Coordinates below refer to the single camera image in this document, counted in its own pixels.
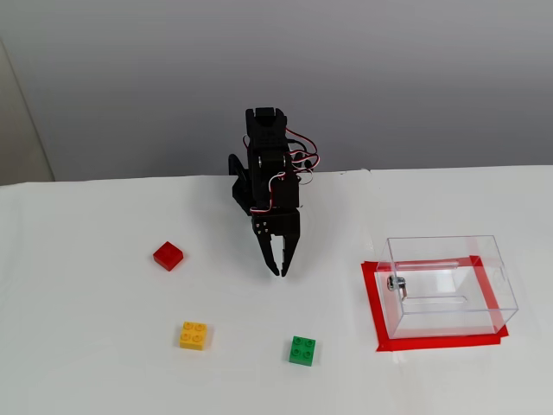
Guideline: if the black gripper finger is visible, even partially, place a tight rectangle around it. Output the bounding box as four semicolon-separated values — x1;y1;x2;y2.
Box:
257;234;281;277
280;235;302;278

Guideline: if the silver cam lock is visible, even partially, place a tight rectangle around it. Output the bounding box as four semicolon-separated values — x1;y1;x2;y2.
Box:
386;275;408;302

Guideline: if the green lego brick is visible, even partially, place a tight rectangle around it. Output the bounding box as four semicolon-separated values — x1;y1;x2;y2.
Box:
288;335;317;367

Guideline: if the red white gripper servo cable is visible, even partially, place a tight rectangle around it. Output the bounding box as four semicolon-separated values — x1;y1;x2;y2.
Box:
249;170;287;215

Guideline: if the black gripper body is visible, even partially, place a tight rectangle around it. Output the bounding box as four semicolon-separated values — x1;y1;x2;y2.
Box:
251;208;302;239

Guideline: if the yellow lego brick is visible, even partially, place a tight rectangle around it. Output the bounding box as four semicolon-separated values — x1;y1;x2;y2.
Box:
178;320;208;351

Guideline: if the transparent plastic box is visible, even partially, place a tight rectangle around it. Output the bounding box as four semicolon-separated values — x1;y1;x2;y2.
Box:
375;234;519;341

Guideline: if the red white wrist servo cable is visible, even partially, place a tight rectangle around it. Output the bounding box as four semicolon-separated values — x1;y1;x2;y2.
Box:
284;128;320;186

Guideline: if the red lego brick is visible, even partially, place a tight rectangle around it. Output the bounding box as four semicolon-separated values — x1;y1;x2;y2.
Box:
152;240;185;272

